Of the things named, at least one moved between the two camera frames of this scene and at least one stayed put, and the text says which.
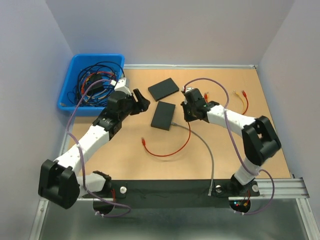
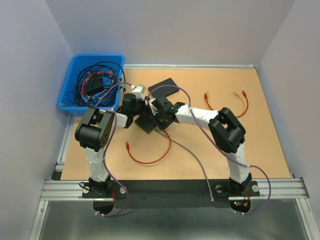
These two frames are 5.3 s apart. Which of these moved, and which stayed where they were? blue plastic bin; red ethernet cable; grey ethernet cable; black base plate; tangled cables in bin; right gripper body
Moved: grey ethernet cable; red ethernet cable; right gripper body
Stayed: tangled cables in bin; blue plastic bin; black base plate
